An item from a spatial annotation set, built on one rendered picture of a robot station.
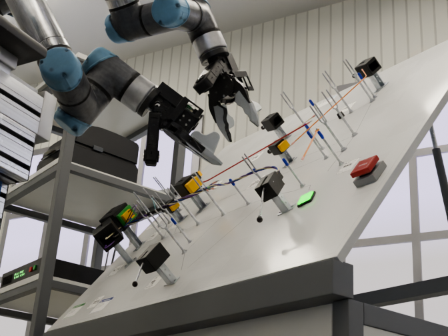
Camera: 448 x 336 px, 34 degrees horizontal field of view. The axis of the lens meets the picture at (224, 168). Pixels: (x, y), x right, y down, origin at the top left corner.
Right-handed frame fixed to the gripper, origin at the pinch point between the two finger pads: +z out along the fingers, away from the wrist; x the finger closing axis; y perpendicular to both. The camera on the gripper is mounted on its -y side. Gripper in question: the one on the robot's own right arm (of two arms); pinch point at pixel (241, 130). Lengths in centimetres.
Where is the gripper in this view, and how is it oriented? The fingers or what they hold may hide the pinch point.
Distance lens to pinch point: 170.8
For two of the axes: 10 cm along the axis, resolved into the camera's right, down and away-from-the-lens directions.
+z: 3.8, 9.1, -1.6
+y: 5.7, -1.0, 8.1
